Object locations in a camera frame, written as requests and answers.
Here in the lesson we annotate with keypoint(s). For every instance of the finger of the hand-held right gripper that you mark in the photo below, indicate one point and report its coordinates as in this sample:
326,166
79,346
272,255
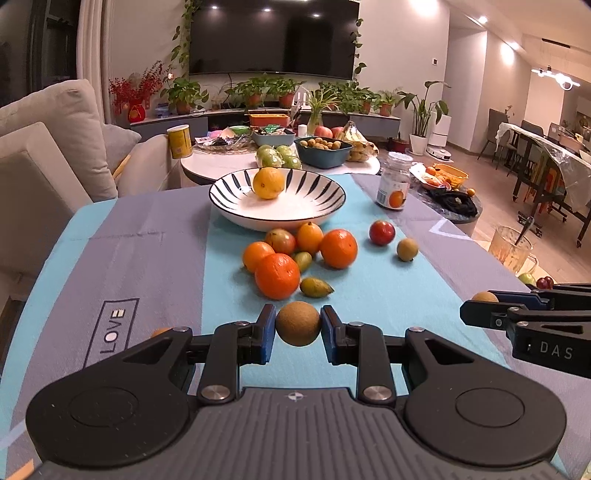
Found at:
540,301
480,314

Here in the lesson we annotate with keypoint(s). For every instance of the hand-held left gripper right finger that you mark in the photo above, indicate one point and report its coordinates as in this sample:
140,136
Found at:
330,334

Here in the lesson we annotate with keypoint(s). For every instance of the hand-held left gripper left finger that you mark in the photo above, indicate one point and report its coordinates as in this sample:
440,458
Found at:
266,333

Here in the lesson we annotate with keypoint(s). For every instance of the brown round fruit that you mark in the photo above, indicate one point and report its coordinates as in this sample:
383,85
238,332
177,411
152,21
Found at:
298,324
407,249

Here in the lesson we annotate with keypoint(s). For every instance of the large orange tangerine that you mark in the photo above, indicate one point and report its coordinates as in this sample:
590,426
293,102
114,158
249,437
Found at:
339,248
277,276

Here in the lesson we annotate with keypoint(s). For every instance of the red green apple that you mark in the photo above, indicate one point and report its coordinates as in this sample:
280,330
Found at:
280,241

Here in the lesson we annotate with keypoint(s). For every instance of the small red fruit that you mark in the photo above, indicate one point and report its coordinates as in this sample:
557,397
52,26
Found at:
382,232

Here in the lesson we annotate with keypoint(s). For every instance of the striped white ceramic bowl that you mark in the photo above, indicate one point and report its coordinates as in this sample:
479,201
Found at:
304,207

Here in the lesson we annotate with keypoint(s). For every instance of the yellow orange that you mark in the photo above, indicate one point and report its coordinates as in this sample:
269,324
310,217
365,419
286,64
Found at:
268,183

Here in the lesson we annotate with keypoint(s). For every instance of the red grapes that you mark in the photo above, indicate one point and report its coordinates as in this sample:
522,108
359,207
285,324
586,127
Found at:
545,282

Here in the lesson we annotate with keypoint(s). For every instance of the green oval fruit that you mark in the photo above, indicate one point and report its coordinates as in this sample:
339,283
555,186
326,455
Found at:
316,286

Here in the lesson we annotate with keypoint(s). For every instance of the metal spoon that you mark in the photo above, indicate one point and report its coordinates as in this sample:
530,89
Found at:
525,230

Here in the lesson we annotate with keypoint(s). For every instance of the small orange tangerine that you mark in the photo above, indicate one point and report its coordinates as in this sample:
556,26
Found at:
309,237
160,332
255,255

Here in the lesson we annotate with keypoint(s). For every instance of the dark round side table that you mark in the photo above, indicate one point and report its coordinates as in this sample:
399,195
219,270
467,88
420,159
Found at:
450,216

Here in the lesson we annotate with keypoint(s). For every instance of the black cloth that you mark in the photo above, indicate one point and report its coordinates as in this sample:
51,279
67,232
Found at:
452,203

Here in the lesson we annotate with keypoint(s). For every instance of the yellow plastic basket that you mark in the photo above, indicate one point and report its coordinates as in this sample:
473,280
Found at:
450,175

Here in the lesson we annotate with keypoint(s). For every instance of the covered dining table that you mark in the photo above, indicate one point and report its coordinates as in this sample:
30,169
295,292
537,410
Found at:
554,157

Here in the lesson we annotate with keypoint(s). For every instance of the glass jar with orange label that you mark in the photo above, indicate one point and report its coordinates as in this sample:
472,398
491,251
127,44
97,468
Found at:
392,184

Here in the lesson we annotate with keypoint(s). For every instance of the white robot vacuum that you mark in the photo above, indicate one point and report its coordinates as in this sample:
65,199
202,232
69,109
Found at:
441,154

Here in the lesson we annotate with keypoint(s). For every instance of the grey dining chair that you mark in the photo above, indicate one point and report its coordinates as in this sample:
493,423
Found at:
493,129
531,129

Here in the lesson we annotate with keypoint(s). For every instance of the round white coffee table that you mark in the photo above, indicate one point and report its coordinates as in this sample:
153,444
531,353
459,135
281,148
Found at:
221,164

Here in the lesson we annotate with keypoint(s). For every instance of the tray of green apples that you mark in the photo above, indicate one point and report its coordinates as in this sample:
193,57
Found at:
277,157

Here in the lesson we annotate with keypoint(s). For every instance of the teal bowl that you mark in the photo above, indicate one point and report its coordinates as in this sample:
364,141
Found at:
323,158

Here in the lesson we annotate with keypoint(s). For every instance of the white vacuum dock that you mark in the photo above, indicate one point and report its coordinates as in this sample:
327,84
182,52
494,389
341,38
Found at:
441,131

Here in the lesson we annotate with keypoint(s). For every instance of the pile of longans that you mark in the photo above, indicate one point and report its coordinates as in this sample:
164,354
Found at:
323,144

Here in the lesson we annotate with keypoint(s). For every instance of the bunch of bananas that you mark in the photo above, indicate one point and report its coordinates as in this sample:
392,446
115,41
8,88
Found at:
358,145

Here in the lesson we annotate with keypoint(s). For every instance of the grey blue rectangular dish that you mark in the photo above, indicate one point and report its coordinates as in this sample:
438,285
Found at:
272,139

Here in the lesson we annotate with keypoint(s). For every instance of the glass plate with snacks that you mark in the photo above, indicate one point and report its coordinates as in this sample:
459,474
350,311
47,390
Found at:
221,143

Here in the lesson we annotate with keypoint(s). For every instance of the green bowl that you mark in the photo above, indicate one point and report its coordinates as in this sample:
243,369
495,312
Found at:
239,130

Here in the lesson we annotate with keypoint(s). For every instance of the yellow can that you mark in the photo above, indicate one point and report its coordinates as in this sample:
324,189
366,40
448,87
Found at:
179,142

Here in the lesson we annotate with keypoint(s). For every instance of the tall plant in white pot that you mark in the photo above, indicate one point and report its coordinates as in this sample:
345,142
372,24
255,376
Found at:
422,110

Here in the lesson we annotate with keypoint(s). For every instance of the orange box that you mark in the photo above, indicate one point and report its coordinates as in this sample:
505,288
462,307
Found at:
268,120

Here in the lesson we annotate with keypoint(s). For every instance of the grey tv cabinet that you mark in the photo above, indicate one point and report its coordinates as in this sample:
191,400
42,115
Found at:
194,124

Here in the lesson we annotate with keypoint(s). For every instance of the ceiling lamp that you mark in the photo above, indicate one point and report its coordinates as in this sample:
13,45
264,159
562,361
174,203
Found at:
561,81

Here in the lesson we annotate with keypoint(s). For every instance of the spider plant in vase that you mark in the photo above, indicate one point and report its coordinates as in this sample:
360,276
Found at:
316,108

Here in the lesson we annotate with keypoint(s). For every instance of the potted green plant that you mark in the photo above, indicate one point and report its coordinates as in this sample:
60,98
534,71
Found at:
251,92
183,94
285,94
385,105
360,99

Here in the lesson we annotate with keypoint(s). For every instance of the white router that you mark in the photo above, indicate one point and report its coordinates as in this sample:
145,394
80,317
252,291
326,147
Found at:
301,100

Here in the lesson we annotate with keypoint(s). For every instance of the grey cushion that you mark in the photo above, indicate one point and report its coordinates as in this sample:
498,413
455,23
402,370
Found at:
117,147

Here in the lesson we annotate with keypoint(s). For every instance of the blue white porcelain jar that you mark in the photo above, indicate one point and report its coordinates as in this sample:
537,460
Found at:
162,111

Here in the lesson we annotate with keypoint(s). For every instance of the beige sofa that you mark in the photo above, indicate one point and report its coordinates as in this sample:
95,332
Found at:
41,194

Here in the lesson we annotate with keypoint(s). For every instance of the red flower plant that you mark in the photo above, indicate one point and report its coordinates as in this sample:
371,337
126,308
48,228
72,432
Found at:
134,87

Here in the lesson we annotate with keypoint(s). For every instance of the hanging green vine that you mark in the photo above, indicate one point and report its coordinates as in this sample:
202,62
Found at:
182,41
358,55

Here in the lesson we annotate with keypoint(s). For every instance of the beige cushion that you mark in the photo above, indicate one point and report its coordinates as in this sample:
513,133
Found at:
60,124

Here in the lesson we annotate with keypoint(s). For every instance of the black television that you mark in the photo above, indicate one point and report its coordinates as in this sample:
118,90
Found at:
277,37

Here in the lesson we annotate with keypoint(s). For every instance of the beige curtain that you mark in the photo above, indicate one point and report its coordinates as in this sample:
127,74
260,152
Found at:
94,55

